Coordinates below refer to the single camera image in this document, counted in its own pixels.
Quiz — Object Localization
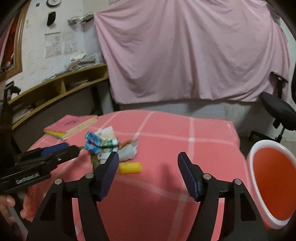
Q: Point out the blue green snack wrapper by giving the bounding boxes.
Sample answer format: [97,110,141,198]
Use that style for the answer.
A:
[84,132,119,154]

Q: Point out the white paper wrapper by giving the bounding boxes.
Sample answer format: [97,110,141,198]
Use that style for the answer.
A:
[95,126,138,164]

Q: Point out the red plastic trash bucket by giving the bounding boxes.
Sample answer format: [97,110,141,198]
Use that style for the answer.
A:
[247,140,295,230]

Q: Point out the person's left hand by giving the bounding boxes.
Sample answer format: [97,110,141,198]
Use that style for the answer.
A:
[0,188,29,226]

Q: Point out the yellow blue bottom book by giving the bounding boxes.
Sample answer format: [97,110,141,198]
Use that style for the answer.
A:
[44,120,97,141]

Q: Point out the pink top book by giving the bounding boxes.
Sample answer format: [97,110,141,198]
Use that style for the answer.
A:
[44,115,97,133]

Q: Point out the black clamp stand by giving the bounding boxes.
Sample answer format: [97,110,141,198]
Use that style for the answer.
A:
[4,81,21,102]

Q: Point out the pink checked tablecloth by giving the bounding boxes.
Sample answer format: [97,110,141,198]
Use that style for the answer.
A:
[26,109,253,241]

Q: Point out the stack of papers on shelf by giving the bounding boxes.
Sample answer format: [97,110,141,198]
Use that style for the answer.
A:
[44,52,104,81]

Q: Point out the wooden framed mirror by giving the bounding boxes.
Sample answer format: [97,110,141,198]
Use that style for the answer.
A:
[1,1,31,82]

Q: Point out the black office chair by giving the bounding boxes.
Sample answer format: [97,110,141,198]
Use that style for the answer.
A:
[248,71,295,143]

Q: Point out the large pink hanging sheet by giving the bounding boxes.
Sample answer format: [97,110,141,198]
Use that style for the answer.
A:
[94,1,290,104]

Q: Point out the wooden wall shelf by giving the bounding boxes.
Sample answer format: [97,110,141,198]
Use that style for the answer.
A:
[9,64,109,130]

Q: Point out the wall calendar sheets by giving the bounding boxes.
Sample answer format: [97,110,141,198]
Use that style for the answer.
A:
[44,32,78,58]

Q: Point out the wire wall rack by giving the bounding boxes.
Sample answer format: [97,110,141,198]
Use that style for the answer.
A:
[67,12,94,25]

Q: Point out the black wall brush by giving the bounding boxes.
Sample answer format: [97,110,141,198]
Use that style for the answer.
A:
[47,11,56,27]

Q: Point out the round wall clock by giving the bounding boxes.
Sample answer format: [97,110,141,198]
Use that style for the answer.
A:
[46,0,62,8]

